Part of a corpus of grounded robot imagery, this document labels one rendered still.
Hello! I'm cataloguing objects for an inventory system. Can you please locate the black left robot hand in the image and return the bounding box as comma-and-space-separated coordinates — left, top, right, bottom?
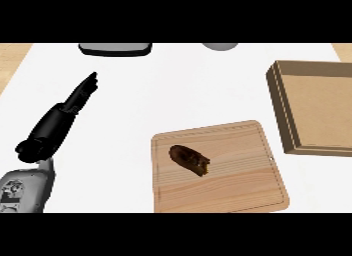
13, 71, 99, 164

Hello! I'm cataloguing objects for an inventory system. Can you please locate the dark brown shrivelled tomato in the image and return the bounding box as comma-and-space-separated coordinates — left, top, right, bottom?
167, 144, 211, 178

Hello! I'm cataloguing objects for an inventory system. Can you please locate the pale wooden cutting board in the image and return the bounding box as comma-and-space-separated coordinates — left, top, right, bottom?
149, 119, 291, 214

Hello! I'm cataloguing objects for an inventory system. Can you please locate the brown cardboard box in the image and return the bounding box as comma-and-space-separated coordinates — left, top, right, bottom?
264, 60, 352, 158

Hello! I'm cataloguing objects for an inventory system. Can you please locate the grey rounded object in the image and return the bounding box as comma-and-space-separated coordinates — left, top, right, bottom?
200, 43, 239, 52

